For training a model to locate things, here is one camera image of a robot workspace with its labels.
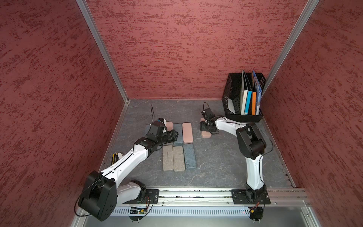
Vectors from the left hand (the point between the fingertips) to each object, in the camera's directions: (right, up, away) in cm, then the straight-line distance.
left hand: (173, 137), depth 84 cm
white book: (+46, +26, +5) cm, 53 cm away
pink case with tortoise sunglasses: (-4, +5, +18) cm, 19 cm away
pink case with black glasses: (+9, +1, +14) cm, 16 cm away
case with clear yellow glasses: (+2, +4, +16) cm, 17 cm away
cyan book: (+50, +22, +8) cm, 55 cm away
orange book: (+52, +25, +5) cm, 58 cm away
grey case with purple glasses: (+10, -12, +2) cm, 16 cm away
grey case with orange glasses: (-3, -13, +1) cm, 13 cm away
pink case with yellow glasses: (+21, +1, +9) cm, 23 cm away
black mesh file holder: (+47, +29, +35) cm, 66 cm away
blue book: (+54, +28, +2) cm, 60 cm away
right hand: (+22, +2, +18) cm, 29 cm away
